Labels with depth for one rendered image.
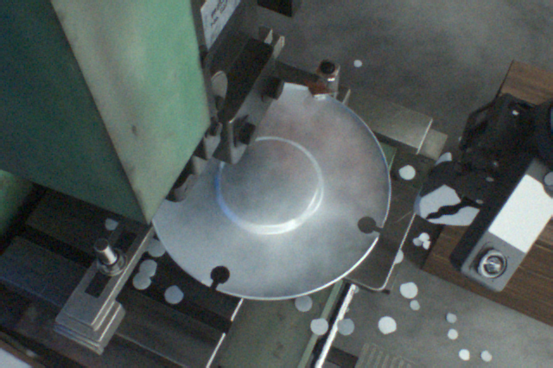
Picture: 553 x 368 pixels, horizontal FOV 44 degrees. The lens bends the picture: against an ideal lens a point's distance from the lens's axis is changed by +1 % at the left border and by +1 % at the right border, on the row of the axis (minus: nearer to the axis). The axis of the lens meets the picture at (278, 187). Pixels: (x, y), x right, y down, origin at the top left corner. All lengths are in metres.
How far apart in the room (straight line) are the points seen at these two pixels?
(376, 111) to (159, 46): 0.67
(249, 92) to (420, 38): 1.37
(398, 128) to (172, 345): 0.46
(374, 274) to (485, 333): 0.87
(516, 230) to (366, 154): 0.30
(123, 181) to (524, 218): 0.32
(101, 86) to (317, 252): 0.46
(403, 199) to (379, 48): 1.16
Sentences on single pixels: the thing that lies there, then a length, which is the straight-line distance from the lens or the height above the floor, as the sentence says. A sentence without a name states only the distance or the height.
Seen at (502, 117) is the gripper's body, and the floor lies 1.01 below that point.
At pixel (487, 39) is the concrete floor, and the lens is 2.02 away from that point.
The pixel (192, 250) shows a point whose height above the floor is 0.78.
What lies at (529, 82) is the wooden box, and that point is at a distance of 1.51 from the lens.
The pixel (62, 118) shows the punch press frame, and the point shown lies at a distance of 0.40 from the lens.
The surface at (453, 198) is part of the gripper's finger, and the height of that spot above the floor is 0.93.
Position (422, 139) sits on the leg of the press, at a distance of 1.02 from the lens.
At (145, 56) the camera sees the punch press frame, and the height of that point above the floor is 1.20.
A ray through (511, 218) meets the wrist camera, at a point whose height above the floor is 1.01.
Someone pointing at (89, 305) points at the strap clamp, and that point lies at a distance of 0.81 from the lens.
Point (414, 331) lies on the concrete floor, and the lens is 1.58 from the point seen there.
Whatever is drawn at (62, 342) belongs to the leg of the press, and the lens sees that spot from 0.95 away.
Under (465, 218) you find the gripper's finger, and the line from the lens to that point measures 0.68.
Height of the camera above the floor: 1.50
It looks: 63 degrees down
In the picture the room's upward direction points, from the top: straight up
